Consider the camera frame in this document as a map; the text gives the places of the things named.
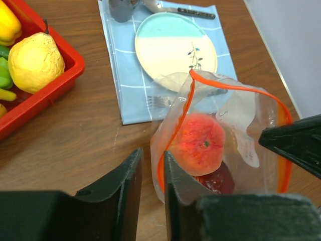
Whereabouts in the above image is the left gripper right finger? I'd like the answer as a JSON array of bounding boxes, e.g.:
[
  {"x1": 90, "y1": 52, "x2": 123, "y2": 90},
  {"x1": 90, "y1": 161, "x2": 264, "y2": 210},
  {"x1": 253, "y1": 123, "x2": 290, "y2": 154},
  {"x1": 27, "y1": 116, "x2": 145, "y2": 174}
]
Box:
[{"x1": 164, "y1": 152, "x2": 320, "y2": 240}]

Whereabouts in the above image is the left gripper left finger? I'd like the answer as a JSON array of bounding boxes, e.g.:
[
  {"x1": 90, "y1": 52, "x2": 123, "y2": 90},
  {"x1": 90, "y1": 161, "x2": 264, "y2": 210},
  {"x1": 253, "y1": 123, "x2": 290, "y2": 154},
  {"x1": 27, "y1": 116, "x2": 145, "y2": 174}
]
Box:
[{"x1": 1, "y1": 148, "x2": 143, "y2": 240}]

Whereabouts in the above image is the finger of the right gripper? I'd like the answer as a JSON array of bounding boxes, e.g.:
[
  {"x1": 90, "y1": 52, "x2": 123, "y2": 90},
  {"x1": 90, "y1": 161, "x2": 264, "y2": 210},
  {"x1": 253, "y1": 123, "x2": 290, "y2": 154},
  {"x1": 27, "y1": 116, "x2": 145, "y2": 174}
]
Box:
[{"x1": 259, "y1": 114, "x2": 321, "y2": 178}]

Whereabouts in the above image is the dark red plum toy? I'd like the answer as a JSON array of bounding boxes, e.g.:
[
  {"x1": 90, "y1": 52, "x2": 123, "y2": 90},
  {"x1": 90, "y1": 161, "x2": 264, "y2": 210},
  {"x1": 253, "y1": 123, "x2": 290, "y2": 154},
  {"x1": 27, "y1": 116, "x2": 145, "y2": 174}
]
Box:
[{"x1": 194, "y1": 162, "x2": 235, "y2": 194}]

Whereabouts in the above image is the peach toy fruit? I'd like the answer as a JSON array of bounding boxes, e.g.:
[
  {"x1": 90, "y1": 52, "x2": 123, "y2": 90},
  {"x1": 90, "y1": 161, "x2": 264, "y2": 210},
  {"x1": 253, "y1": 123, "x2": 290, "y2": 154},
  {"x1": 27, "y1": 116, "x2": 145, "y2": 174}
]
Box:
[{"x1": 169, "y1": 112, "x2": 225, "y2": 176}]

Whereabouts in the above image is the clear zip top bag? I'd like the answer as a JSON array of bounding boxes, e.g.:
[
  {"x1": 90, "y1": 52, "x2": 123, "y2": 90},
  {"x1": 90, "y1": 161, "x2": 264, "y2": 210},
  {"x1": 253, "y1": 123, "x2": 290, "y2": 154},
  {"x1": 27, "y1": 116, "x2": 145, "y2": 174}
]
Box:
[{"x1": 150, "y1": 69, "x2": 293, "y2": 200}]

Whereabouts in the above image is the yellow lemon toy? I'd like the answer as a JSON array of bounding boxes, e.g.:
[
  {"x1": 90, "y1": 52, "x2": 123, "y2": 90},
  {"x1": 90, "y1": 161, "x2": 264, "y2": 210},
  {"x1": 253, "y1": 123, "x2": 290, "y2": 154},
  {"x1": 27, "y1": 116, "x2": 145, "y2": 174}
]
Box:
[{"x1": 8, "y1": 19, "x2": 65, "y2": 94}]

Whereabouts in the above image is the metal fork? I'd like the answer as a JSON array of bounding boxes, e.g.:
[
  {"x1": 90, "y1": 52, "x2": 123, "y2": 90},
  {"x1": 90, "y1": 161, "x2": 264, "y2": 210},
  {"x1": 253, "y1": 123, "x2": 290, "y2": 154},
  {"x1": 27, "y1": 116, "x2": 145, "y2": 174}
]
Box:
[{"x1": 146, "y1": 89, "x2": 228, "y2": 108}]

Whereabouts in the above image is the blue checked cloth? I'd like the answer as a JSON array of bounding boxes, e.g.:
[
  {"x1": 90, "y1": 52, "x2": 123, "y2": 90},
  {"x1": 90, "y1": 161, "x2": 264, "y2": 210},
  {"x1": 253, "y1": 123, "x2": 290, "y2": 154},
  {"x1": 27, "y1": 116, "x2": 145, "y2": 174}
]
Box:
[{"x1": 98, "y1": 1, "x2": 237, "y2": 125}]

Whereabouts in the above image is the red plastic tray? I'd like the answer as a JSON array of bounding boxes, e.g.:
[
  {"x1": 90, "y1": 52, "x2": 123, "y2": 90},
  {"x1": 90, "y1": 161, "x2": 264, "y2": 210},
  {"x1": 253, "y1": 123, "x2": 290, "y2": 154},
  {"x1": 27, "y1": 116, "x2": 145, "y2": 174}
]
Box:
[{"x1": 1, "y1": 1, "x2": 85, "y2": 140}]

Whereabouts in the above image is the yellow banana toy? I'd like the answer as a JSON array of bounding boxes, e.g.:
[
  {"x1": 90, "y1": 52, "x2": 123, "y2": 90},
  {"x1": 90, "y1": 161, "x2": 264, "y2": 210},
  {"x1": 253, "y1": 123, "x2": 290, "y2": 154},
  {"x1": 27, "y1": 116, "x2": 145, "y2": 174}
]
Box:
[{"x1": 0, "y1": 89, "x2": 17, "y2": 117}]

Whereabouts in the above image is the blue cream plate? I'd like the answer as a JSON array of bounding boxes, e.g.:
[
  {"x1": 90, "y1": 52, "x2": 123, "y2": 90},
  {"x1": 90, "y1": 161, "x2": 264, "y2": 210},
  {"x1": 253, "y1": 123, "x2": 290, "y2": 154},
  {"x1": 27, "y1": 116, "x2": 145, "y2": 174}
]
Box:
[{"x1": 134, "y1": 13, "x2": 218, "y2": 92}]

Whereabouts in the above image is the green bell pepper toy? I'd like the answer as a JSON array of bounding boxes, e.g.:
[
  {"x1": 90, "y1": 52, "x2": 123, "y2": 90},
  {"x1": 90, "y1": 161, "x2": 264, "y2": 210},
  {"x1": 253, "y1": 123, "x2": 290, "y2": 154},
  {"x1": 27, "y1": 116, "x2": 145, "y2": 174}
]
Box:
[{"x1": 1, "y1": 46, "x2": 13, "y2": 89}]

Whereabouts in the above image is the metal spoon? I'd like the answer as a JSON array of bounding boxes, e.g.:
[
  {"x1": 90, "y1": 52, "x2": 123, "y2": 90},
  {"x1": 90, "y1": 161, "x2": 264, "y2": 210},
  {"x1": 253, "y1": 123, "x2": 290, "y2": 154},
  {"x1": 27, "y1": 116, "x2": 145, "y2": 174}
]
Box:
[{"x1": 143, "y1": 0, "x2": 216, "y2": 20}]

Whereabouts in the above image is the grey white cup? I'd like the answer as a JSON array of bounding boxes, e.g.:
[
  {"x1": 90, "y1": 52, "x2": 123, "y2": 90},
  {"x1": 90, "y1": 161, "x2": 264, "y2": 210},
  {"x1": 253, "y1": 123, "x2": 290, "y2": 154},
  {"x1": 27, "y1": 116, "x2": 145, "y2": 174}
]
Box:
[{"x1": 108, "y1": 0, "x2": 140, "y2": 23}]

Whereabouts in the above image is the yellow pepper toy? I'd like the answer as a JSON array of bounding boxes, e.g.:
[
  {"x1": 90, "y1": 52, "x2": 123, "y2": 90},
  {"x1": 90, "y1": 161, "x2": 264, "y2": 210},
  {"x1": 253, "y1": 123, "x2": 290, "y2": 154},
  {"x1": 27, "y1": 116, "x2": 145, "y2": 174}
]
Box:
[{"x1": 0, "y1": 1, "x2": 22, "y2": 46}]

